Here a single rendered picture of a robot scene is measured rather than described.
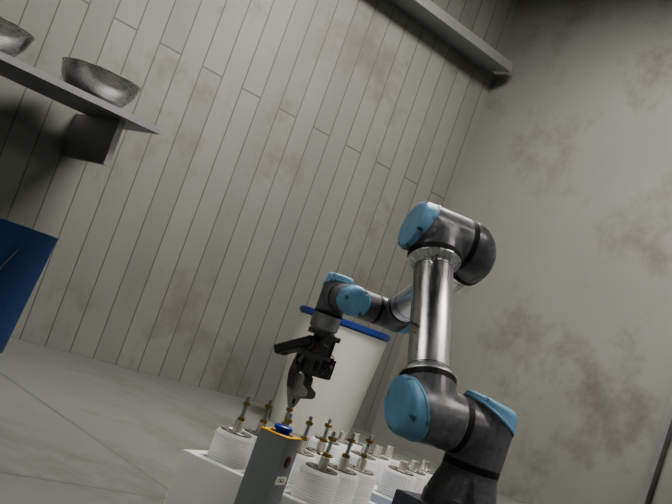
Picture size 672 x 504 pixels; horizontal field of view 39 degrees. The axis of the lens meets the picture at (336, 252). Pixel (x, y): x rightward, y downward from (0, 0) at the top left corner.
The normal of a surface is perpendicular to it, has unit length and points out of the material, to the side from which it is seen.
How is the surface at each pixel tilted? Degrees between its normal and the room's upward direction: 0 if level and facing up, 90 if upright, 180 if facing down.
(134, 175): 90
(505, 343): 90
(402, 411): 97
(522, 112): 90
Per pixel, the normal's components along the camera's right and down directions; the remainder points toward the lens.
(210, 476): -0.39, -0.22
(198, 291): 0.64, 0.16
